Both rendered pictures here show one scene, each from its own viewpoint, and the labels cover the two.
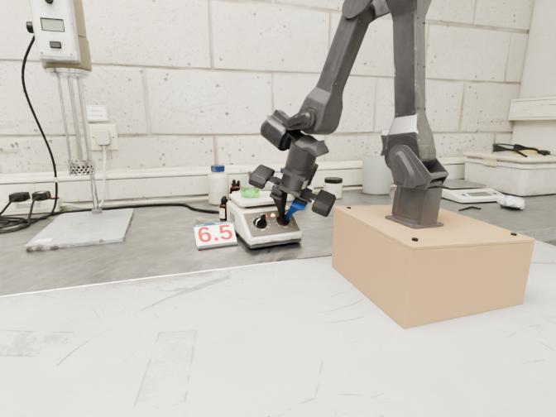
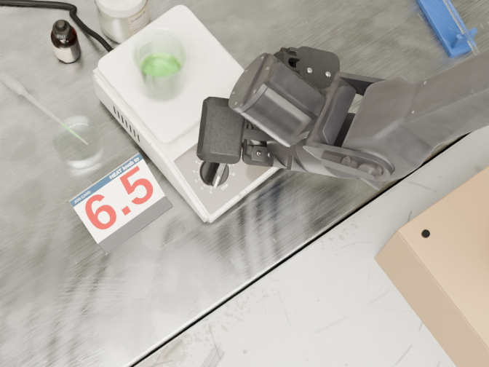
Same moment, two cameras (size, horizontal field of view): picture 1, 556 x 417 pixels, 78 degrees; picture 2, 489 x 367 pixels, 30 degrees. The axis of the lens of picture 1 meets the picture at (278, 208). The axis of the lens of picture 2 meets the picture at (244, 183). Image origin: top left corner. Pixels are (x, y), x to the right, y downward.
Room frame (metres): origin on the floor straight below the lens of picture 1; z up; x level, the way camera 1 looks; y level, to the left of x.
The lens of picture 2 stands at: (0.45, 0.16, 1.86)
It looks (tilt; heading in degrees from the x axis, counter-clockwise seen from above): 71 degrees down; 332
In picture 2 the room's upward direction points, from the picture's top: 11 degrees clockwise
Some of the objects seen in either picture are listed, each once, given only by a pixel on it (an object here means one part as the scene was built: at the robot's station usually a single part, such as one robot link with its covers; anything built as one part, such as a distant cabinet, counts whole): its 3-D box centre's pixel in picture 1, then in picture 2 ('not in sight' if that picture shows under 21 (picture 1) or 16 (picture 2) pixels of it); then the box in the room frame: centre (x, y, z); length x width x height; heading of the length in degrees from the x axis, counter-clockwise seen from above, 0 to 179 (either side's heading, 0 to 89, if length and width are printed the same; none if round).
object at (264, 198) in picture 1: (256, 198); (173, 73); (0.85, 0.05, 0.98); 0.12 x 0.12 x 0.01; 22
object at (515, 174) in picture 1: (522, 171); not in sight; (1.42, -1.02, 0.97); 0.37 x 0.31 x 0.14; 107
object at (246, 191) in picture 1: (251, 183); (162, 68); (0.84, 0.07, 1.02); 0.06 x 0.05 x 0.08; 49
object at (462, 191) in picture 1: (458, 189); not in sight; (1.28, -0.69, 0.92); 0.26 x 0.19 x 0.05; 12
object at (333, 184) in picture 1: (333, 188); not in sight; (1.24, -0.20, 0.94); 0.07 x 0.07 x 0.07
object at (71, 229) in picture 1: (88, 225); not in sight; (0.86, 0.50, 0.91); 0.30 x 0.20 x 0.01; 18
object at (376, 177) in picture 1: (375, 173); not in sight; (1.35, -0.39, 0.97); 0.18 x 0.13 x 0.15; 19
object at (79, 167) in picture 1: (75, 124); not in sight; (0.87, 0.50, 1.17); 0.07 x 0.07 x 0.25
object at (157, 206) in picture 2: (215, 234); (121, 203); (0.74, 0.14, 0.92); 0.09 x 0.06 x 0.04; 110
